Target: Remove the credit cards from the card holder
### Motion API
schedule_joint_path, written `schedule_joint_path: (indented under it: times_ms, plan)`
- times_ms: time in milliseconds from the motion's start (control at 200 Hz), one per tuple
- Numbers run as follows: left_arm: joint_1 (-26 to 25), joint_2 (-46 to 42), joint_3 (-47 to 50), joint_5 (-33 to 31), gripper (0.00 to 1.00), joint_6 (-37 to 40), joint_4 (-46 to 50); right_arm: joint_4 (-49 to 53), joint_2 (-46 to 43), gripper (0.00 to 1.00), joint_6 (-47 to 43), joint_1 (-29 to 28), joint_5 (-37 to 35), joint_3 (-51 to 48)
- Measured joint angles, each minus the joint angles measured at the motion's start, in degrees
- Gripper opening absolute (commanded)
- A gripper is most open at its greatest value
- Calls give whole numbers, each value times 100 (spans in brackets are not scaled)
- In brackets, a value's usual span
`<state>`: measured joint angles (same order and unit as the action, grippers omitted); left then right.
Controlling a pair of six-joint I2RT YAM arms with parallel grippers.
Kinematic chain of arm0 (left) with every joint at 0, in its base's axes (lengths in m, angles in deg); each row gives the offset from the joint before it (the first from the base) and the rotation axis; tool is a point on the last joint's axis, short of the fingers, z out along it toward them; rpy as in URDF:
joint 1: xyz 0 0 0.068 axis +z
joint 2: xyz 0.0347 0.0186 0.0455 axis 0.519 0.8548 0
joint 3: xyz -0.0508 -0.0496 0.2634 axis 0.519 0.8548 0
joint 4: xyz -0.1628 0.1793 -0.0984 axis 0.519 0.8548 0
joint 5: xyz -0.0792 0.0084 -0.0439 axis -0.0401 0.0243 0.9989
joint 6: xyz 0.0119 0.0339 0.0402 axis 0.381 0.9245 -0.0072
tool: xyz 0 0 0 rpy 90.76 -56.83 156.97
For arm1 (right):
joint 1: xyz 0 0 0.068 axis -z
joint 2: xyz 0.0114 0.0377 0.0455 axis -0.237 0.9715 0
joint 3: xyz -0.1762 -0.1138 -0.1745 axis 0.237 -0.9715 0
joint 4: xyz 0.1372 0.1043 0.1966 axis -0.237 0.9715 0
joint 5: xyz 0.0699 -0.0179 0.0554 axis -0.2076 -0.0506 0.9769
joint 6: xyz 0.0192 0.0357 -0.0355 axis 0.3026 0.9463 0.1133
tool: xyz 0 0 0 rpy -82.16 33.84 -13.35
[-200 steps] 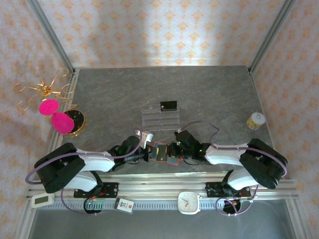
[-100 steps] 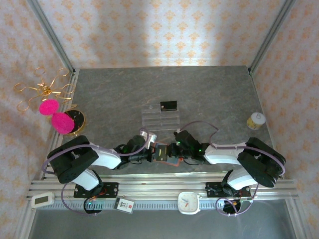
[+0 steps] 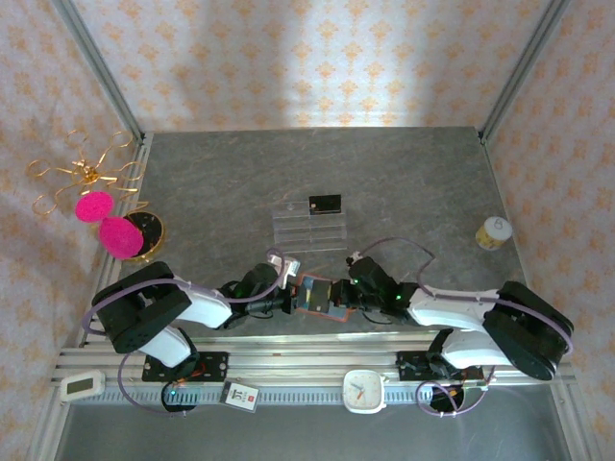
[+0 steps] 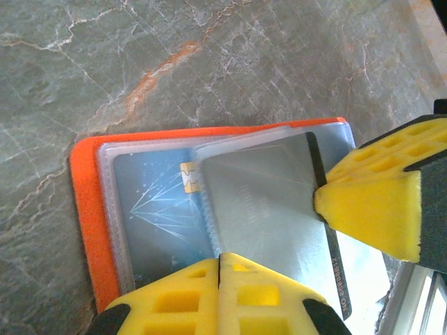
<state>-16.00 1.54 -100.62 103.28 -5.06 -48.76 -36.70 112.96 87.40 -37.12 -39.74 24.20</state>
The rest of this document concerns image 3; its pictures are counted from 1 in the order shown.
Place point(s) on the clear acrylic card stand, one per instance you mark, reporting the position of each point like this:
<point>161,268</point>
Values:
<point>307,233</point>

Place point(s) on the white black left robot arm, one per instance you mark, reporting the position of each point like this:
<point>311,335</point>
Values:
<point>202,307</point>

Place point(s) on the aluminium frame post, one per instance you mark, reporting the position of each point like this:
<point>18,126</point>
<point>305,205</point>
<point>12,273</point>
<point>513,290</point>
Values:
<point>523,72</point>
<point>101,72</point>

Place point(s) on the large pink foam ball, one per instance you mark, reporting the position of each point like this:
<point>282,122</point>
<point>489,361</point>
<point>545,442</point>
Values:
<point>120,238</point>

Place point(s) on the orange card holder wallet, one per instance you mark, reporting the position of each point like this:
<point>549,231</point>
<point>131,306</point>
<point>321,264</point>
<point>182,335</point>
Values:
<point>331,314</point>

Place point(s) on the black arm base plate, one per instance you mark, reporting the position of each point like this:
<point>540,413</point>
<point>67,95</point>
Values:
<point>214,366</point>
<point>413,366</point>

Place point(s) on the yellow white small can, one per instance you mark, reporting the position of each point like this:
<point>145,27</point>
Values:
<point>493,234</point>

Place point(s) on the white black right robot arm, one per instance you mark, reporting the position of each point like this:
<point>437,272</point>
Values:
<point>447,307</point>

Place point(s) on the white square analog clock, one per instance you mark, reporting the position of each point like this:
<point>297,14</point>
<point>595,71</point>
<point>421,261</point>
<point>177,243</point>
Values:
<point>364,391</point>

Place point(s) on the white digital display device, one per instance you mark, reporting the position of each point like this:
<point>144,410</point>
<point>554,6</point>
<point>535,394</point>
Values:
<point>81,385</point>

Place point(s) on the round black gold-rimmed dish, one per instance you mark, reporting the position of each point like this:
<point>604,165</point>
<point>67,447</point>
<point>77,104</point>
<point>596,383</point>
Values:
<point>151,230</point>

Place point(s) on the black credit card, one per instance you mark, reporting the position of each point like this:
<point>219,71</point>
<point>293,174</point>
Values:
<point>326,204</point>

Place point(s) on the white badge card with number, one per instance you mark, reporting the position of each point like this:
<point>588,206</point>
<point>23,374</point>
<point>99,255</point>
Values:
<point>239,395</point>

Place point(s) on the small pink foam ball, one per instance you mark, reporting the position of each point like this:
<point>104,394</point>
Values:
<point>94,206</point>

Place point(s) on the aluminium side rail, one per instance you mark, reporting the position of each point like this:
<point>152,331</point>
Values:
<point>504,201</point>
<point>115,240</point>

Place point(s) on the aluminium front mounting rail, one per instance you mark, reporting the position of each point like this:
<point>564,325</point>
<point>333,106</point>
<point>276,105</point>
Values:
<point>307,360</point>

